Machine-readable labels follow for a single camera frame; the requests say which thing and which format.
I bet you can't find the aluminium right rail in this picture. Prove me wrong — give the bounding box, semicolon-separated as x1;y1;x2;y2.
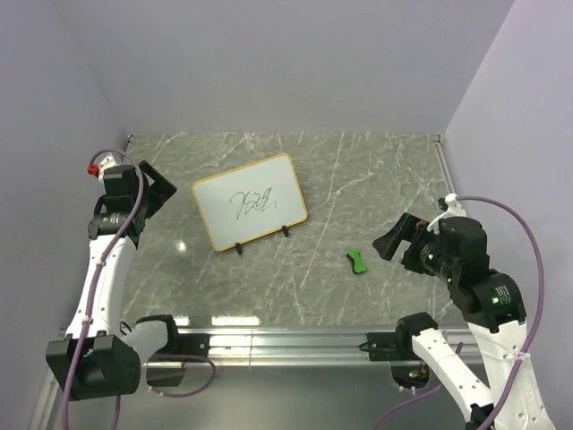
432;134;456;194

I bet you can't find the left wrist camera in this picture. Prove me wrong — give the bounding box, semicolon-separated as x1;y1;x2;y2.
87;152;119;182

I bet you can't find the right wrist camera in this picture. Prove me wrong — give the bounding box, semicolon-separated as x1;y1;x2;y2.
437;193;466;219

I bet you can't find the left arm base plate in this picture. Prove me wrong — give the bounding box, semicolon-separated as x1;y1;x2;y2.
151;332;210;360

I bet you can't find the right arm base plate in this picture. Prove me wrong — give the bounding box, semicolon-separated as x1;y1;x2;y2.
358;331;417;362

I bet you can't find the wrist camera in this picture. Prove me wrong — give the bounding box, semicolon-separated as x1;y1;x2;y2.
87;152;119;182
437;193;466;219

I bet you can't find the aluminium front rail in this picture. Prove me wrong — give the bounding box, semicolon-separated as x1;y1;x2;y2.
53;326;484;369

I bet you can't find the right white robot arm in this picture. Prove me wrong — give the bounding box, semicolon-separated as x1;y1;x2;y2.
372;213;555;429

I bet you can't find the yellow framed whiteboard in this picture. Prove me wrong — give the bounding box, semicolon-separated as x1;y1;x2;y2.
192;153;308;252

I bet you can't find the wire whiteboard stand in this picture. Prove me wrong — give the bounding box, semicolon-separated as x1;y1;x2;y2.
235;225;290;255

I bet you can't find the aluminium rail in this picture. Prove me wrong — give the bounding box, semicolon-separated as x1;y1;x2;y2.
432;134;456;194
53;326;484;369

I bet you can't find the green whiteboard eraser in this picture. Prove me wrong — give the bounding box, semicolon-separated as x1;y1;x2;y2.
346;248;367;275

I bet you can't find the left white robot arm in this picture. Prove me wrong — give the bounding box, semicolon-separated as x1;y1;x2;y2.
46;157;182;401

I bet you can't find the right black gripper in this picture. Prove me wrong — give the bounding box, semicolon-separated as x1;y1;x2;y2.
371;209;457;280

